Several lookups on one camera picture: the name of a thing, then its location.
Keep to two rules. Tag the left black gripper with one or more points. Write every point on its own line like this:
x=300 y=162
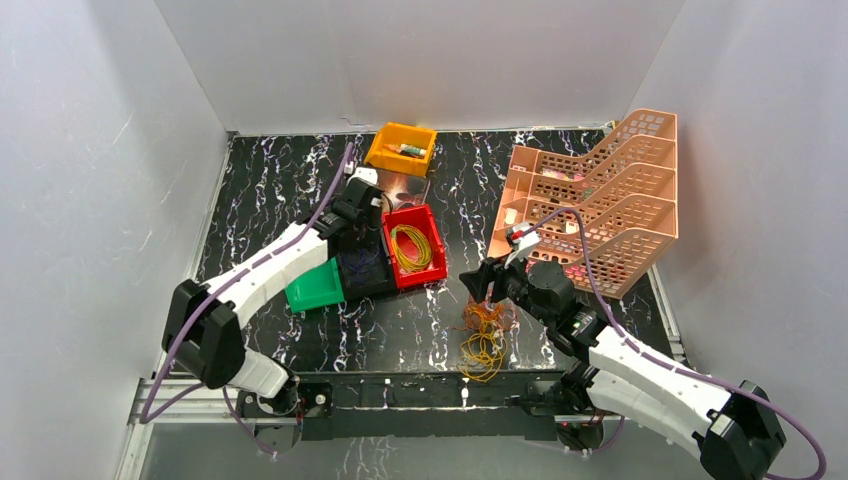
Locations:
x=365 y=216

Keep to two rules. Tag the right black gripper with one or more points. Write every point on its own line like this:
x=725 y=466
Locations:
x=489 y=271

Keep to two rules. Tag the black plastic bin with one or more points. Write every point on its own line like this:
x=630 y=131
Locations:
x=365 y=268

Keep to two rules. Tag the green plastic bin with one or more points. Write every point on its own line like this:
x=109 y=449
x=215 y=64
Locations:
x=317 y=288

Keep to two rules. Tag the red plastic bin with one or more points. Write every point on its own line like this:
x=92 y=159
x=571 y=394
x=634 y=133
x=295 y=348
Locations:
x=415 y=246

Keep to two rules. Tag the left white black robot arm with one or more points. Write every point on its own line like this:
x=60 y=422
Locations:
x=203 y=332

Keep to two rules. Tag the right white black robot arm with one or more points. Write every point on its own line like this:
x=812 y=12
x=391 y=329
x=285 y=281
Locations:
x=728 y=429

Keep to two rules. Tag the dark paperback book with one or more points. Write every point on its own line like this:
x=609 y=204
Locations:
x=401 y=190

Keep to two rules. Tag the orange plastic bin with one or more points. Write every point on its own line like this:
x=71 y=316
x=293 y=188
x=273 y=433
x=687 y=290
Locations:
x=396 y=133

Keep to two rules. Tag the marker in orange bin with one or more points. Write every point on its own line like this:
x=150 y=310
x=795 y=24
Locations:
x=407 y=150

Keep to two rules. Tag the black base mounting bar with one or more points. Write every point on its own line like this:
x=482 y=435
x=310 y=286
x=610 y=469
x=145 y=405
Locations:
x=526 y=403

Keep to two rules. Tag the pink tiered file tray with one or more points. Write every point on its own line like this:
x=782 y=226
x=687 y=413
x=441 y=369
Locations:
x=610 y=213

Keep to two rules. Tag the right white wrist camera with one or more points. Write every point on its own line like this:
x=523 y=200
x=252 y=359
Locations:
x=522 y=239

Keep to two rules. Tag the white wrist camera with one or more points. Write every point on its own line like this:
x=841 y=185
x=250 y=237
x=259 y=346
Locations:
x=364 y=173
x=522 y=239

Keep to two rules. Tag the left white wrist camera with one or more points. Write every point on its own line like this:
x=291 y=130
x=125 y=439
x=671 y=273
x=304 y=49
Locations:
x=364 y=173

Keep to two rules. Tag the aluminium frame rail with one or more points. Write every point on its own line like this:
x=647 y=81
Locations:
x=195 y=404

